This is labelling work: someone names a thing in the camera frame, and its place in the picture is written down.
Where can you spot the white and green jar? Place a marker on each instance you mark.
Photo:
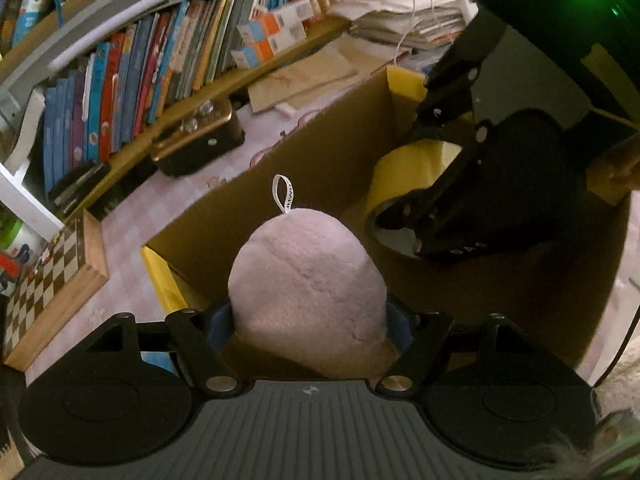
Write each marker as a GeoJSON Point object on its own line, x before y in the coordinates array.
{"type": "Point", "coordinates": [20, 240]}

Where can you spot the small yellow box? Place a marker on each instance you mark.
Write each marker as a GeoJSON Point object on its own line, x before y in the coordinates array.
{"type": "Point", "coordinates": [400, 170]}

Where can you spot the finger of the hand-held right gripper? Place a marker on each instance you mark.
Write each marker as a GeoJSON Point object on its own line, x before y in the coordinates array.
{"type": "Point", "coordinates": [440, 220]}
{"type": "Point", "coordinates": [450, 90]}

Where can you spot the pink plush toy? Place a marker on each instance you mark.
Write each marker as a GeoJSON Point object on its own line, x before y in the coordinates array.
{"type": "Point", "coordinates": [305, 285]}

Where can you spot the stack of papers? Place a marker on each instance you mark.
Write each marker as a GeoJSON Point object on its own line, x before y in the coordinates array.
{"type": "Point", "coordinates": [405, 17]}

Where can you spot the black box with gold trim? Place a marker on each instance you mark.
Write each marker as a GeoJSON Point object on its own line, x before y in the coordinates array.
{"type": "Point", "coordinates": [200, 140]}

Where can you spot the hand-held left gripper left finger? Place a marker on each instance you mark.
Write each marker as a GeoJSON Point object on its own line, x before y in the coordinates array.
{"type": "Point", "coordinates": [219, 327]}

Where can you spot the brown paper envelope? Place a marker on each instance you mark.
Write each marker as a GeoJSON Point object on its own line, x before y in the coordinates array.
{"type": "Point", "coordinates": [310, 75]}

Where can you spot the orange and white small box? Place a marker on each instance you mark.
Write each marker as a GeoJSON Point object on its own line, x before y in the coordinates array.
{"type": "Point", "coordinates": [270, 22]}
{"type": "Point", "coordinates": [255, 55]}

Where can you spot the row of books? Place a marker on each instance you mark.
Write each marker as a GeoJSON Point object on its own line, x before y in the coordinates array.
{"type": "Point", "coordinates": [150, 75]}
{"type": "Point", "coordinates": [30, 0]}

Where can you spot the white bookshelf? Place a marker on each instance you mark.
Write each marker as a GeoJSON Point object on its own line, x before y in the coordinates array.
{"type": "Point", "coordinates": [25, 190]}

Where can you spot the yellow cardboard box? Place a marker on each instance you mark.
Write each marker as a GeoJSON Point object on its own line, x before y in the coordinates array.
{"type": "Point", "coordinates": [310, 160]}

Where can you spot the wooden chess board box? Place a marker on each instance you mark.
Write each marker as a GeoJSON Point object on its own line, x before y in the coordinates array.
{"type": "Point", "coordinates": [55, 300]}

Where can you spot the black flat case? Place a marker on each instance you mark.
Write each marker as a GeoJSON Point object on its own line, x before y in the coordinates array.
{"type": "Point", "coordinates": [80, 187]}

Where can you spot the person's right hand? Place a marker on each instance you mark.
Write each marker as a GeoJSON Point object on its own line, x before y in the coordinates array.
{"type": "Point", "coordinates": [622, 162]}

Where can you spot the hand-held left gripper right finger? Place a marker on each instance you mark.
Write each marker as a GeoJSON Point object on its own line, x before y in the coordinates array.
{"type": "Point", "coordinates": [400, 327]}

